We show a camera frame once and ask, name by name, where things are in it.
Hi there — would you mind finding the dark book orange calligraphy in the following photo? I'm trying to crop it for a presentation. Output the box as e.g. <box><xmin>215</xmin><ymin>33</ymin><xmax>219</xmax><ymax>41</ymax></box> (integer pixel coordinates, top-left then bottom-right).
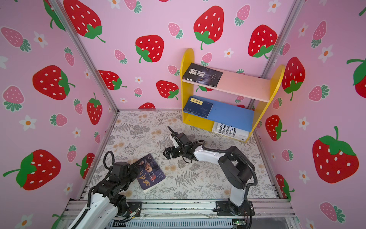
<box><xmin>133</xmin><ymin>154</ymin><xmax>166</xmax><ymax>193</ymax></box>

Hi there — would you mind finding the navy book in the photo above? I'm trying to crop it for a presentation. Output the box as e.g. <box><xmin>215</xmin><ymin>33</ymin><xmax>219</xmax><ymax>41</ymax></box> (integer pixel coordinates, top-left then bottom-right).
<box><xmin>184</xmin><ymin>96</ymin><xmax>213</xmax><ymax>118</ymax></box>

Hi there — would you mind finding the white book black spanish text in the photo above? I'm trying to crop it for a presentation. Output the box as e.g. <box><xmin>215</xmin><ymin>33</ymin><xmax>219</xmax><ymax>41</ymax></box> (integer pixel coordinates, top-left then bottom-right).
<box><xmin>212</xmin><ymin>122</ymin><xmax>249</xmax><ymax>141</ymax></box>

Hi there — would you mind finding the black book white chinese title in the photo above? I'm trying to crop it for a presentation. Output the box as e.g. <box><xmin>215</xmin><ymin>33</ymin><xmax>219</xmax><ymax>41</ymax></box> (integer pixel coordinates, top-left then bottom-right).
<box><xmin>182</xmin><ymin>63</ymin><xmax>223</xmax><ymax>87</ymax></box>

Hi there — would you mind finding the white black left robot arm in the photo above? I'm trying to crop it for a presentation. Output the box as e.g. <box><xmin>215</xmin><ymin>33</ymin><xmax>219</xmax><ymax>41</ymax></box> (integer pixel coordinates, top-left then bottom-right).
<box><xmin>69</xmin><ymin>151</ymin><xmax>142</xmax><ymax>229</ymax></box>

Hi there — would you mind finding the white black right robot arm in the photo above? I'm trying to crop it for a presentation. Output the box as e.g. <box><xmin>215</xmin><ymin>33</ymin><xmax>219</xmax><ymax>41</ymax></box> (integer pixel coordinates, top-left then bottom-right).
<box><xmin>163</xmin><ymin>127</ymin><xmax>258</xmax><ymax>216</ymax></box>

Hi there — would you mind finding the yellow pink blue bookshelf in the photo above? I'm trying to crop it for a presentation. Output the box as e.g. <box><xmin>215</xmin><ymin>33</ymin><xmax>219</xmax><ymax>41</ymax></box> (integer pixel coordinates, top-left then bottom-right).
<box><xmin>180</xmin><ymin>48</ymin><xmax>286</xmax><ymax>143</ymax></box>

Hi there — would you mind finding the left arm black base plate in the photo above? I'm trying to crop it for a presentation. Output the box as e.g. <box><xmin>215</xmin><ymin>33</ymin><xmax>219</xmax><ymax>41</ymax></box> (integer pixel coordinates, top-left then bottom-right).
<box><xmin>116</xmin><ymin>201</ymin><xmax>143</xmax><ymax>218</ymax></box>

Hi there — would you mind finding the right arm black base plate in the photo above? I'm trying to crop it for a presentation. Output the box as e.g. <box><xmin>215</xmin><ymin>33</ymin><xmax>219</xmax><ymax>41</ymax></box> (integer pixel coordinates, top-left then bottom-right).
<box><xmin>213</xmin><ymin>199</ymin><xmax>255</xmax><ymax>216</ymax></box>

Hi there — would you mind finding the aluminium front rail frame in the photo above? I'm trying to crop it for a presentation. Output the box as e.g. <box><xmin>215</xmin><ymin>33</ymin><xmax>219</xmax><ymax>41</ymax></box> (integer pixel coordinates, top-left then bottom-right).
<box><xmin>53</xmin><ymin>199</ymin><xmax>300</xmax><ymax>229</ymax></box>

